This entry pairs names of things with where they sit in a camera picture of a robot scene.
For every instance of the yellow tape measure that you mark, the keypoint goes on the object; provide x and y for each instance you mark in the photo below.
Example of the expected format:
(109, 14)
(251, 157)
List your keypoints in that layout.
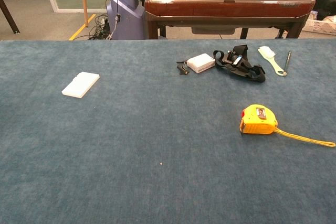
(258, 123)

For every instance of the purple robot base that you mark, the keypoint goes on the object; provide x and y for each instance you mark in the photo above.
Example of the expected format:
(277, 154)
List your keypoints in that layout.
(126, 20)

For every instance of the small black clip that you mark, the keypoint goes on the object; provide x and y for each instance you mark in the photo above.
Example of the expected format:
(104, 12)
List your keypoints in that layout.
(182, 69)

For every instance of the blue carpet table cover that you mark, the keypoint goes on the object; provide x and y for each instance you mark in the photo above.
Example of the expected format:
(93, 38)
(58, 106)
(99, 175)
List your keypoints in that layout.
(157, 134)

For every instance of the white square adapter box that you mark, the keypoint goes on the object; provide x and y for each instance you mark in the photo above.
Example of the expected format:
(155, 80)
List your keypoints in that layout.
(201, 63)

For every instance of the white flat plastic box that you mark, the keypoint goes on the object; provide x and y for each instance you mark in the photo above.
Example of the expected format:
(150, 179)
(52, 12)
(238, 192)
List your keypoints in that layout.
(80, 85)

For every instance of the brown wooden mahjong table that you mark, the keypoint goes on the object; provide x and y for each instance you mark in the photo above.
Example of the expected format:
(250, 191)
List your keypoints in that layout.
(223, 7)

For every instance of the pale green cleaning brush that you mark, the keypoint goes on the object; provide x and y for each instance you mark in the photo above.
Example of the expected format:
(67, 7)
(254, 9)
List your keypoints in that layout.
(270, 61)

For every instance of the dark metal pen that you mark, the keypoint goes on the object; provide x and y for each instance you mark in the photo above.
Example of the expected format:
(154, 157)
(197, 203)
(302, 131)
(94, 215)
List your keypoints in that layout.
(287, 62)

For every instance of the white plastic basket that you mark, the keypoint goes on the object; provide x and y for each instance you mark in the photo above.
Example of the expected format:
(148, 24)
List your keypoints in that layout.
(320, 27)

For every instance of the dark table leg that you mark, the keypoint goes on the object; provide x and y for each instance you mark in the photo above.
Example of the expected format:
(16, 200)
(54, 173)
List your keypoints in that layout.
(9, 16)

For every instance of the black bag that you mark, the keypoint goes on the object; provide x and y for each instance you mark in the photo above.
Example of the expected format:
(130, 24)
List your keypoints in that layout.
(325, 3)

